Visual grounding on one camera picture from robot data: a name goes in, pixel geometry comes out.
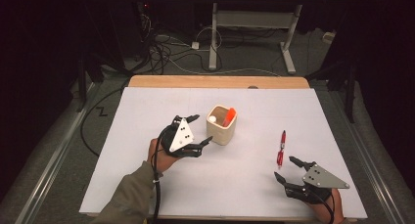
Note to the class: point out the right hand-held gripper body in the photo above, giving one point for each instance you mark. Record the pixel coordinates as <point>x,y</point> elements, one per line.
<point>318,181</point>

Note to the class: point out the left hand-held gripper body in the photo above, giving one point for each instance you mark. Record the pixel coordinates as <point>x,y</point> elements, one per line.
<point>181,136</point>

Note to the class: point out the beige square cup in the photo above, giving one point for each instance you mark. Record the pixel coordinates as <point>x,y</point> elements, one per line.
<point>221,134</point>

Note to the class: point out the orange highlighter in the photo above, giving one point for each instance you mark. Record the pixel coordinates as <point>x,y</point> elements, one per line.
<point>229,116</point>

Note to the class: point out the person's left hand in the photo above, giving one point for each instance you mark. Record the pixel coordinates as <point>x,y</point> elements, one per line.
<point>163,160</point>

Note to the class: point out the person's right hand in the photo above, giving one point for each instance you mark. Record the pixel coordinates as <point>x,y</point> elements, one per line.
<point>323,212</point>

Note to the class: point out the red pen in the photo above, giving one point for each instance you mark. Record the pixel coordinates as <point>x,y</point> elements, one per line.
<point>281,149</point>

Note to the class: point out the white table cover sheet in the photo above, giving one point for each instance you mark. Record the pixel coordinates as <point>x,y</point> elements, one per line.
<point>244,185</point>

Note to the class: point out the white power adapter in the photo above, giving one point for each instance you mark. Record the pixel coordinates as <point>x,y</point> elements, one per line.
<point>195,45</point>

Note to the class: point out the black metal stand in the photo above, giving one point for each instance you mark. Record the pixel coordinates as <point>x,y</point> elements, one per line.
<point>349,83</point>
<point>82,83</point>

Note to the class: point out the white power strip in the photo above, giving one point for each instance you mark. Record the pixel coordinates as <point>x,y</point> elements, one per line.
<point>328,37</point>

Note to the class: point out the metal floor rail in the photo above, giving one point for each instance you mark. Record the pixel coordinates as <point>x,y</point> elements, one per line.
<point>55,158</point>
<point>368,152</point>

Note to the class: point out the white metal desk frame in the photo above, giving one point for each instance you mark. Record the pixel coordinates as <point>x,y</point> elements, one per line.
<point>251,19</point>

